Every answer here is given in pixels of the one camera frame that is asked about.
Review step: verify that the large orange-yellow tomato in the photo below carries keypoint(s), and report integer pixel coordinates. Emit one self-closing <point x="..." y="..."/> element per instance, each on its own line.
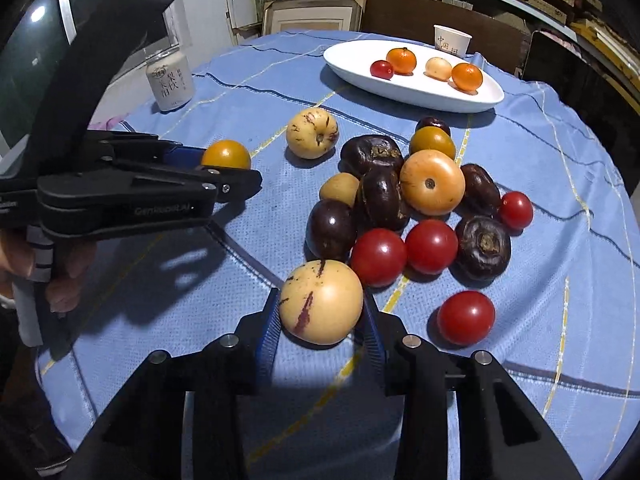
<point x="227" y="154"/>

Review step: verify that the red cherry tomato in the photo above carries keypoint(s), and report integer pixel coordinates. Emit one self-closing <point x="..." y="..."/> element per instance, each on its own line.
<point x="382" y="69"/>
<point x="516" y="211"/>
<point x="466" y="318"/>
<point x="378" y="257"/>
<point x="431" y="246"/>

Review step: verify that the large dark purple mangosteen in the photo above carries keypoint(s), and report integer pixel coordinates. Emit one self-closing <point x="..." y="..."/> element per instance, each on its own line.
<point x="364" y="153"/>

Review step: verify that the small tan round fruit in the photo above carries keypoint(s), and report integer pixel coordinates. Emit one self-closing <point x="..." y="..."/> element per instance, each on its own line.
<point x="342" y="187"/>

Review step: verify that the white drink can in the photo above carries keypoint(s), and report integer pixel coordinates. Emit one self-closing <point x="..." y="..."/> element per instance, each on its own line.
<point x="170" y="79"/>

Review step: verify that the red cherry tomato on plate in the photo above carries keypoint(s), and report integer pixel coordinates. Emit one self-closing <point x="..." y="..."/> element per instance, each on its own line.
<point x="382" y="69"/>

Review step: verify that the streaked yellow pepino melon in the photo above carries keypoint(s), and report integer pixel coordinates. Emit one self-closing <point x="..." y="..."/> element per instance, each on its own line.
<point x="321" y="302"/>

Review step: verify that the dark purple fruit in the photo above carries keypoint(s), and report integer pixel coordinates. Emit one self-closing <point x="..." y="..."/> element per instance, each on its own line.
<point x="481" y="194"/>

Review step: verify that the pale yellow small fruit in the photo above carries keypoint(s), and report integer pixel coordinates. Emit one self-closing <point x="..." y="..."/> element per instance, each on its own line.
<point x="438" y="68"/>

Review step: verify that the blue checked tablecloth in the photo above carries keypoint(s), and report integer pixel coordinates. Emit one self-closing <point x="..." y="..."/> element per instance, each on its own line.
<point x="562" y="319"/>

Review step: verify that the person's left hand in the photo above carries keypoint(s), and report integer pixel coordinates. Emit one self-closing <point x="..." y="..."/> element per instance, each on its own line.
<point x="64" y="290"/>

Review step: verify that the framed picture board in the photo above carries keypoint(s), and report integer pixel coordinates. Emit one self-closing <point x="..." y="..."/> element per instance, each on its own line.
<point x="283" y="15"/>

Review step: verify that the orange tangerine with stem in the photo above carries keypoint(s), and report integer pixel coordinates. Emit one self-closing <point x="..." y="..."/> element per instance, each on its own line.
<point x="403" y="60"/>

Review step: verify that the yellow-green tomato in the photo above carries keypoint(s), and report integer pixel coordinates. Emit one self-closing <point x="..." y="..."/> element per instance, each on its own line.
<point x="433" y="138"/>

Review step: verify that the dark purple plum front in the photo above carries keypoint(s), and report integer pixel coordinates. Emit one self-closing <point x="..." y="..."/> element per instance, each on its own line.
<point x="331" y="230"/>

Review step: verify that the white paper cup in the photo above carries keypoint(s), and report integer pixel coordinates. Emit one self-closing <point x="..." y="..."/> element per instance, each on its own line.
<point x="452" y="41"/>

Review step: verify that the white oval plate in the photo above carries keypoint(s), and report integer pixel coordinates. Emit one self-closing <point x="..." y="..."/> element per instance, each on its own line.
<point x="351" y="60"/>

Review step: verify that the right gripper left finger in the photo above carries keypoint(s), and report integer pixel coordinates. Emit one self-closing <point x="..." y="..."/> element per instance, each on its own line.
<point x="178" y="415"/>

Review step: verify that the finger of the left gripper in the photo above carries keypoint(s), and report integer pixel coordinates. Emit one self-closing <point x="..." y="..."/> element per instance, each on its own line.
<point x="183" y="157"/>
<point x="233" y="184"/>

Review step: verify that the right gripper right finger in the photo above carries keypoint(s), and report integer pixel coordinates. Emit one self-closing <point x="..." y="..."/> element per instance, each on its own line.
<point x="501" y="434"/>

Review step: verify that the orange persimmon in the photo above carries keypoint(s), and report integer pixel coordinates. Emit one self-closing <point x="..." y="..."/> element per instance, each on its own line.
<point x="432" y="183"/>

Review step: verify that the dark purple plum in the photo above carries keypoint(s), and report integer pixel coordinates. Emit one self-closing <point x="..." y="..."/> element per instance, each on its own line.
<point x="331" y="230"/>
<point x="430" y="121"/>

